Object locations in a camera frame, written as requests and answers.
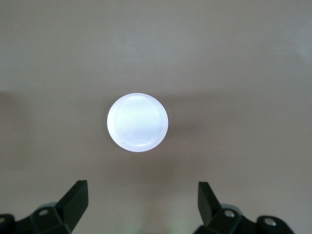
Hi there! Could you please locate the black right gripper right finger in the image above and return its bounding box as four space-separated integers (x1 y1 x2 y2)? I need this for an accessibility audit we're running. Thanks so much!
195 181 298 234

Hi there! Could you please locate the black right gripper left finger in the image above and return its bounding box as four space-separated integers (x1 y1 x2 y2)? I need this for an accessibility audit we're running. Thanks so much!
0 180 89 234

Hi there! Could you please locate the pale pink round plate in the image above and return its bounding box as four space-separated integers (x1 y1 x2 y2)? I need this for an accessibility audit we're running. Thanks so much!
106 93 169 154

